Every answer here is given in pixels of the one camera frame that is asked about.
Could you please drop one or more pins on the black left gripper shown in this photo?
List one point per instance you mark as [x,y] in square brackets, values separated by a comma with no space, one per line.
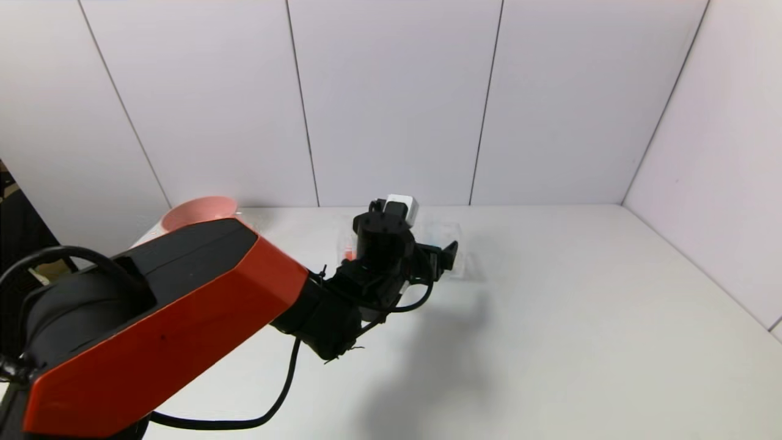
[437,261]

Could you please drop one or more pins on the black and orange left arm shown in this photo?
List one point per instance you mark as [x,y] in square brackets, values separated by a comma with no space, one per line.
[153,318]

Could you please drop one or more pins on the clear plastic test tube rack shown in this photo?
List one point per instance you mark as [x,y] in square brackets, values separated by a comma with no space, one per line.
[462,269]

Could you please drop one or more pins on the test tube with red pigment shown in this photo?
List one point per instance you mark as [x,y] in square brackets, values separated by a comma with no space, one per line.
[349,252]

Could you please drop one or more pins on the pink bowl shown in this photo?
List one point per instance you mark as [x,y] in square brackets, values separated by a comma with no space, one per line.
[195,211]

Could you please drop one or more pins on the black background furniture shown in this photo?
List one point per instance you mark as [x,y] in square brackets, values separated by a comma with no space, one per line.
[18,232]

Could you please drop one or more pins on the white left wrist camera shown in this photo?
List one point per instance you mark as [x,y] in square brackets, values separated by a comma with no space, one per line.
[406,206]

